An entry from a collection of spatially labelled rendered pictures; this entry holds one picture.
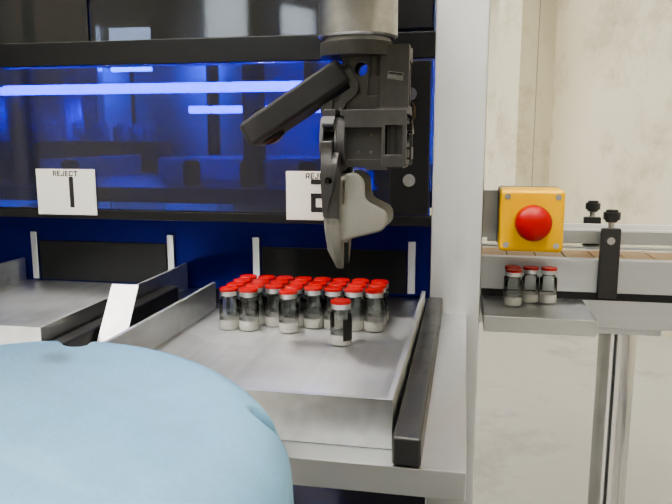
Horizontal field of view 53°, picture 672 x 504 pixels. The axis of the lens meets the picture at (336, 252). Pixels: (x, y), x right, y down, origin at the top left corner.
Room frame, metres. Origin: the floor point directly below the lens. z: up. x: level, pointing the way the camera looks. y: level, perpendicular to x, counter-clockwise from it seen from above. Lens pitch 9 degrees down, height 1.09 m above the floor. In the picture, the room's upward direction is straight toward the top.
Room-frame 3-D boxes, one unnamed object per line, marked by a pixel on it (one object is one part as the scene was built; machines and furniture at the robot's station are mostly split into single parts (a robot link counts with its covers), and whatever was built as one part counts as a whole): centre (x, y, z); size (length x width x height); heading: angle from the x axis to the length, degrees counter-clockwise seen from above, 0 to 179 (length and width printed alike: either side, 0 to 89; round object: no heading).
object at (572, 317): (0.84, -0.25, 0.87); 0.14 x 0.13 x 0.02; 169
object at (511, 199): (0.81, -0.23, 1.00); 0.08 x 0.07 x 0.07; 169
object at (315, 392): (0.62, 0.06, 0.90); 0.34 x 0.26 x 0.04; 169
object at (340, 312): (0.66, 0.00, 0.90); 0.02 x 0.02 x 0.04
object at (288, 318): (0.71, 0.05, 0.91); 0.02 x 0.02 x 0.05
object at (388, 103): (0.66, -0.03, 1.12); 0.09 x 0.08 x 0.12; 79
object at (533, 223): (0.76, -0.22, 0.99); 0.04 x 0.04 x 0.04; 79
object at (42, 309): (0.80, 0.37, 0.90); 0.34 x 0.26 x 0.04; 169
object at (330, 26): (0.67, -0.02, 1.20); 0.08 x 0.08 x 0.05
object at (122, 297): (0.62, 0.23, 0.91); 0.14 x 0.03 x 0.06; 170
